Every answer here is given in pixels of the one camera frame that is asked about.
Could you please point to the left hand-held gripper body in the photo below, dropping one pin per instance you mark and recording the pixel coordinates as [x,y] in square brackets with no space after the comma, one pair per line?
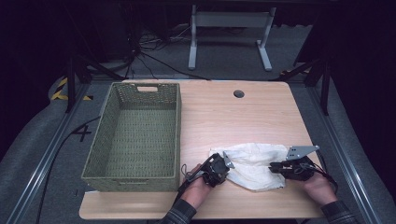
[214,168]

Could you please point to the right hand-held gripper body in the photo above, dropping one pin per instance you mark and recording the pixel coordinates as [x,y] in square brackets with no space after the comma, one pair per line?
[297,169]

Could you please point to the white cloth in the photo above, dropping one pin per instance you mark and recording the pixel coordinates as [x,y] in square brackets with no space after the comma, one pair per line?
[252,168]

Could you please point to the green woven basket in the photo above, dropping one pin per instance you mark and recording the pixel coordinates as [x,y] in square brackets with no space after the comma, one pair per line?
[137,130]

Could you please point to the person's left hand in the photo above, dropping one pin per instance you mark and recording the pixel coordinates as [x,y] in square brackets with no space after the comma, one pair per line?
[196,191]

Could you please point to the person's right hand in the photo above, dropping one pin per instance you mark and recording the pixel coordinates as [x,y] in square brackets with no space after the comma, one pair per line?
[322,191]

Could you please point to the round table grommet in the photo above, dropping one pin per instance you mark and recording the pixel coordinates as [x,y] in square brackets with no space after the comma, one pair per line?
[238,94]

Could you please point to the black metal stand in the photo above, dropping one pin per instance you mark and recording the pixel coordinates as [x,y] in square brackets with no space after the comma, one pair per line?
[71,84]
[325,90]

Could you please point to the yellow black hazard tape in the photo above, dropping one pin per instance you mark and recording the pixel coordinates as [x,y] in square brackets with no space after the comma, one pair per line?
[59,91]

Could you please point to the aluminium floor rail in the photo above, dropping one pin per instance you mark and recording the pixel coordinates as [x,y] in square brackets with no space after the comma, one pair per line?
[345,161]
[46,158]

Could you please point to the grey metal table frame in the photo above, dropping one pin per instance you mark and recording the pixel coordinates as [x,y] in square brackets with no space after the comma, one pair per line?
[230,19]

